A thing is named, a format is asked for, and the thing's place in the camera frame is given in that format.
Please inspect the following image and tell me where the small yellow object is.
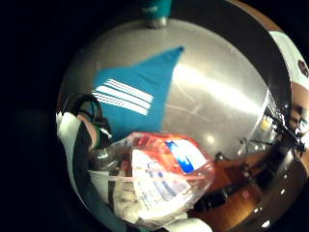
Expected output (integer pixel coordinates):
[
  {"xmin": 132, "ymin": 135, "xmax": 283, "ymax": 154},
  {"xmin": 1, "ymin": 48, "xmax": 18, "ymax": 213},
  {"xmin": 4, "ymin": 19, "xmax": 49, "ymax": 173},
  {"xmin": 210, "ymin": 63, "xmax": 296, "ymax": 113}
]
[{"xmin": 260, "ymin": 117, "xmax": 272, "ymax": 131}]

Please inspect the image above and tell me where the the person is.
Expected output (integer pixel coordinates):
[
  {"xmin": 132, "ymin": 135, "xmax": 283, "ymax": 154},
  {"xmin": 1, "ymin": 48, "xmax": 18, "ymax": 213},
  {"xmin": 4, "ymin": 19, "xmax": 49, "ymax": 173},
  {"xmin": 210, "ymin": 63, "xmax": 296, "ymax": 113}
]
[{"xmin": 268, "ymin": 30, "xmax": 309, "ymax": 138}]

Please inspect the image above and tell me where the brown wooden cabinet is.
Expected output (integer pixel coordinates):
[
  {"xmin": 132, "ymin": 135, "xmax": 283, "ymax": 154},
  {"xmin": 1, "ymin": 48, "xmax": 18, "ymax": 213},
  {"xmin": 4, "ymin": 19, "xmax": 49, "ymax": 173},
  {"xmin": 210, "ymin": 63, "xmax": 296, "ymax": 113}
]
[{"xmin": 187, "ymin": 154, "xmax": 269, "ymax": 232}]

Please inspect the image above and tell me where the clear plastic packet red label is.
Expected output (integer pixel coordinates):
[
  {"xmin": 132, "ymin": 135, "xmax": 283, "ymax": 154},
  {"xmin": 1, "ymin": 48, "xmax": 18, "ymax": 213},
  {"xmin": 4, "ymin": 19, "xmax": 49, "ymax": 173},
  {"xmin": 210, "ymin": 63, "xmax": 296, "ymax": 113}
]
[{"xmin": 88, "ymin": 130, "xmax": 216, "ymax": 230}]

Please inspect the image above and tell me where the black tripod stand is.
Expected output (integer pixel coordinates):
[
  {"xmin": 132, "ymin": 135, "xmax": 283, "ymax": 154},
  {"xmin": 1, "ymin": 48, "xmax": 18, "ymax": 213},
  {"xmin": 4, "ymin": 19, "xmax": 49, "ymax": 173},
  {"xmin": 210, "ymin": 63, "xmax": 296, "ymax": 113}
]
[{"xmin": 263, "ymin": 104, "xmax": 307, "ymax": 160}]

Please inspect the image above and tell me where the teal cloth with white stripes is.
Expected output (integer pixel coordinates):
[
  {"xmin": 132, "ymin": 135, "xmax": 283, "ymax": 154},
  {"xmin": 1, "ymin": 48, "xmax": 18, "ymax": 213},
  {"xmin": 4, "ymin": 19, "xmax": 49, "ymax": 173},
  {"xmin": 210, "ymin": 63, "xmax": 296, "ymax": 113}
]
[{"xmin": 91, "ymin": 45, "xmax": 185, "ymax": 142}]

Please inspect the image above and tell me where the teal bottle with silver base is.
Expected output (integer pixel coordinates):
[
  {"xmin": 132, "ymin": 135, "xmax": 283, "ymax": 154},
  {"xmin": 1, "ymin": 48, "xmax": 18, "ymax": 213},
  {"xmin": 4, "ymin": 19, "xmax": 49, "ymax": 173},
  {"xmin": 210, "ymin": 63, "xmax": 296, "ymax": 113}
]
[{"xmin": 140, "ymin": 0, "xmax": 174, "ymax": 29}]

